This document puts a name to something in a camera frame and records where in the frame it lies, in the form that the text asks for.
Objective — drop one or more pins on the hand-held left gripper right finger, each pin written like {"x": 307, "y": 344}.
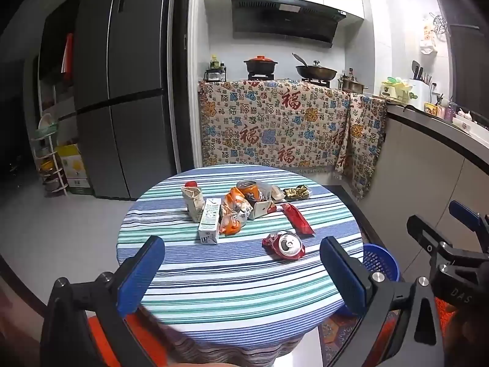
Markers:
{"x": 344, "y": 279}

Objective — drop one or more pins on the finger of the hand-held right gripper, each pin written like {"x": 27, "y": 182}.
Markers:
{"x": 422, "y": 233}
{"x": 464, "y": 214}

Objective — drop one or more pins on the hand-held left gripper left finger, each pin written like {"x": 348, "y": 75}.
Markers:
{"x": 141, "y": 275}

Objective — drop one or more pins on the blue plastic basket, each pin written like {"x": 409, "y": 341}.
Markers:
{"x": 380, "y": 262}

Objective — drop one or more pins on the crushed red can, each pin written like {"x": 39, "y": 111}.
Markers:
{"x": 284, "y": 245}

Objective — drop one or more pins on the red snack wrapper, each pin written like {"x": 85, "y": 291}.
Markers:
{"x": 298, "y": 220}

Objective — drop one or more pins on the white green milk carton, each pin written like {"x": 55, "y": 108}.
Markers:
{"x": 210, "y": 221}

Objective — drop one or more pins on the beige carton red cap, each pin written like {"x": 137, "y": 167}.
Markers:
{"x": 193, "y": 202}

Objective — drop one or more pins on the gold foil wrapper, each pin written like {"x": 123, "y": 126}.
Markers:
{"x": 296, "y": 192}

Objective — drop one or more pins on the orange snack wrapper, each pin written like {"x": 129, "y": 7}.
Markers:
{"x": 235, "y": 197}
{"x": 229, "y": 225}

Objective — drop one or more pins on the clear plastic box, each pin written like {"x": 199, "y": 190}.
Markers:
{"x": 261, "y": 209}

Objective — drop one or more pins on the crushed orange can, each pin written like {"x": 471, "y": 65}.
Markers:
{"x": 250, "y": 190}

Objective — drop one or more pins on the red floor mat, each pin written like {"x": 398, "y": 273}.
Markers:
{"x": 445, "y": 309}

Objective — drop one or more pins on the patterned floor mat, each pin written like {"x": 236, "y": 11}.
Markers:
{"x": 338, "y": 340}

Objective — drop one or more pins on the kitchen counter cabinet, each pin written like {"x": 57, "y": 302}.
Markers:
{"x": 428, "y": 160}

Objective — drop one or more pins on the striped tablecloth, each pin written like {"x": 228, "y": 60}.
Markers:
{"x": 229, "y": 283}

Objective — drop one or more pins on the white dish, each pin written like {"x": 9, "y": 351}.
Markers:
{"x": 463, "y": 120}

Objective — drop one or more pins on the white crumpled wrapper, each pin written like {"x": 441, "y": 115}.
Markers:
{"x": 277, "y": 193}

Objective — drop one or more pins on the narrow printed blanket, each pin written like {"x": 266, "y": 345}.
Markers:
{"x": 363, "y": 141}

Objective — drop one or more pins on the yellow box on counter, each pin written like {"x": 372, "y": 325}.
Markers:
{"x": 431, "y": 109}

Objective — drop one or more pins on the yellow cardboard box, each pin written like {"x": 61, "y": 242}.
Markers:
{"x": 74, "y": 168}

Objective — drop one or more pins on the white knife block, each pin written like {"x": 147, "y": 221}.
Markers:
{"x": 419, "y": 86}

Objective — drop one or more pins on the green yellow food containers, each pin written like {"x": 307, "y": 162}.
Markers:
{"x": 395, "y": 90}

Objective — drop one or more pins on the white tiered rack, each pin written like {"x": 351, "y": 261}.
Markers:
{"x": 49, "y": 160}

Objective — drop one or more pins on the steel pot with lid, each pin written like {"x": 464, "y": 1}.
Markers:
{"x": 352, "y": 84}

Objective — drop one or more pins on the large printed blanket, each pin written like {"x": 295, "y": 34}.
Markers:
{"x": 267, "y": 126}

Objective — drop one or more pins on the small spice bottles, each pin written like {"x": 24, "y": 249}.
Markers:
{"x": 347, "y": 74}

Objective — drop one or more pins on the dark grey refrigerator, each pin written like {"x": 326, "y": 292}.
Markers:
{"x": 122, "y": 84}

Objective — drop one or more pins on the black wok with lid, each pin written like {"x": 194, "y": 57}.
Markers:
{"x": 316, "y": 70}

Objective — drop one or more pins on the dark sauce bottle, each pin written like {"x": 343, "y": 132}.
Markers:
{"x": 222, "y": 72}

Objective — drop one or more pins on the yellow-cap oil bottle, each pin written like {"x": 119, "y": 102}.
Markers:
{"x": 214, "y": 64}

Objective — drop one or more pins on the black clay pot orange lid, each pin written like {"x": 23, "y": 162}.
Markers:
{"x": 260, "y": 65}

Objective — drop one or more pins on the red hanging item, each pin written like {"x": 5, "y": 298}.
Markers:
{"x": 68, "y": 55}

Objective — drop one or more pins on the black range hood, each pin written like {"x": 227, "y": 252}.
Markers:
{"x": 282, "y": 19}

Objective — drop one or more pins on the white wall holder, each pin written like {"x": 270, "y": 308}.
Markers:
{"x": 428, "y": 46}

